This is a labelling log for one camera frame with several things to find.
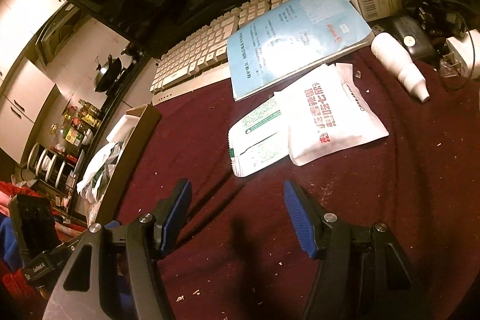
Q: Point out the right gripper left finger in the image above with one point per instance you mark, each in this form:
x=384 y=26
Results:
x=170 y=215

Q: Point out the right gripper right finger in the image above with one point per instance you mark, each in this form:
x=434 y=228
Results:
x=306 y=216

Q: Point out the green white snack packet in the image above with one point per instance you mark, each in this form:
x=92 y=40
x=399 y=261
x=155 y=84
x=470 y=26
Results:
x=99 y=172

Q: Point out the cardboard box tray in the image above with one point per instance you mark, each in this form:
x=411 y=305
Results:
x=147 y=119

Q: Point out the white green-print sachet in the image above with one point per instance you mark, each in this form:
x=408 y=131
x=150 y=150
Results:
x=258 y=139

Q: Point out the white red-print packet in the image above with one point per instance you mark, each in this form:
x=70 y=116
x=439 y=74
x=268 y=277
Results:
x=323 y=112

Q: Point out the white foam sheet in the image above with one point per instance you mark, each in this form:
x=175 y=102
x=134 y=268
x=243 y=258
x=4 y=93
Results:
x=122 y=128

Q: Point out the dish rack with plates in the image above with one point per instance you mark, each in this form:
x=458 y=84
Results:
x=52 y=168

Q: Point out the oil bottles on counter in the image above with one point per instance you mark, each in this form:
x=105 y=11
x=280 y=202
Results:
x=74 y=132

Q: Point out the black wok on stove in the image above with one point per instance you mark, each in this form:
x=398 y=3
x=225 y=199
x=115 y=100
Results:
x=107 y=74

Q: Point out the beige computer keyboard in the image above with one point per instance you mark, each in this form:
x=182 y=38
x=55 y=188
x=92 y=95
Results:
x=201 y=59

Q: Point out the white spray bottle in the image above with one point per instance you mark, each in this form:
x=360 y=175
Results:
x=396 y=60

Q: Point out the blue paper booklet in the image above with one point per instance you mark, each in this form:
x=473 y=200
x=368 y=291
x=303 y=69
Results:
x=296 y=36

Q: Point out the range hood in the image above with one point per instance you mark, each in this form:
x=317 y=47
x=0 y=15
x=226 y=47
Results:
x=56 y=32

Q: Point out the white power adapter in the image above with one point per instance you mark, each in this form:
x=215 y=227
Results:
x=466 y=52

